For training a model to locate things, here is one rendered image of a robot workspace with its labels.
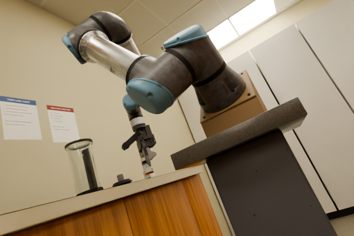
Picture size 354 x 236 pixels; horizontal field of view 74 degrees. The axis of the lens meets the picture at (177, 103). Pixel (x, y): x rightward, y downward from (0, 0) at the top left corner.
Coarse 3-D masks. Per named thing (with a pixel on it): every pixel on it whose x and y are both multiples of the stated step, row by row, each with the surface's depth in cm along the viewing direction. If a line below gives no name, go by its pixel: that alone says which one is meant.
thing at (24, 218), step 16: (160, 176) 102; (176, 176) 113; (96, 192) 71; (112, 192) 76; (128, 192) 82; (32, 208) 55; (48, 208) 58; (64, 208) 61; (80, 208) 64; (0, 224) 48; (16, 224) 51; (32, 224) 53
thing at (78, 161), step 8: (72, 144) 90; (80, 144) 92; (88, 144) 94; (72, 152) 90; (80, 152) 90; (88, 152) 92; (72, 160) 90; (80, 160) 89; (88, 160) 91; (72, 168) 89; (80, 168) 88; (88, 168) 89; (96, 168) 93; (80, 176) 87; (88, 176) 88; (96, 176) 90; (80, 184) 86; (88, 184) 86; (96, 184) 88; (80, 192) 85
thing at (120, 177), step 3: (120, 174) 103; (117, 177) 103; (120, 177) 102; (123, 177) 103; (120, 180) 102; (123, 180) 100; (126, 180) 100; (129, 180) 101; (114, 183) 100; (117, 183) 99; (120, 183) 98; (123, 183) 99; (126, 183) 100
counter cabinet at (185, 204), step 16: (192, 176) 133; (144, 192) 94; (160, 192) 102; (176, 192) 112; (192, 192) 125; (96, 208) 72; (112, 208) 77; (128, 208) 83; (144, 208) 89; (160, 208) 97; (176, 208) 106; (192, 208) 117; (208, 208) 131; (48, 224) 59; (64, 224) 62; (80, 224) 65; (96, 224) 70; (112, 224) 74; (128, 224) 79; (144, 224) 85; (160, 224) 92; (176, 224) 101; (192, 224) 111; (208, 224) 123
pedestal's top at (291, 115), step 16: (272, 112) 50; (288, 112) 48; (304, 112) 47; (240, 128) 52; (256, 128) 50; (272, 128) 49; (288, 128) 64; (208, 144) 54; (224, 144) 53; (240, 144) 56; (176, 160) 57; (192, 160) 55
